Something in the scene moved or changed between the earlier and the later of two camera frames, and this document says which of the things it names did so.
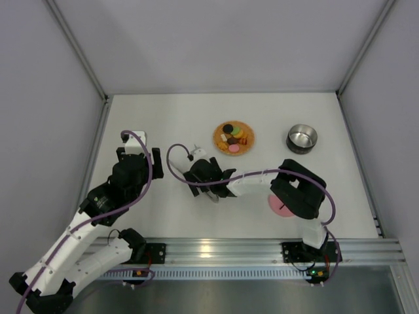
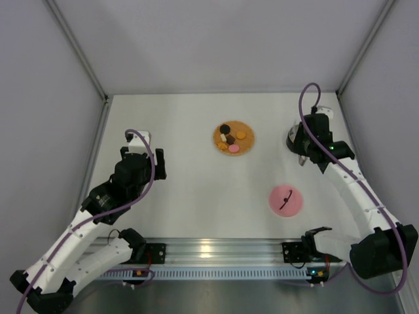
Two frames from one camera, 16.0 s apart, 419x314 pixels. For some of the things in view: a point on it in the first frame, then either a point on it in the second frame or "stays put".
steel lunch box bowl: [301, 139] stays put
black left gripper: [157, 161] stays put
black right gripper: [192, 180] -> [295, 144]
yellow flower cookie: [222, 146] stays put
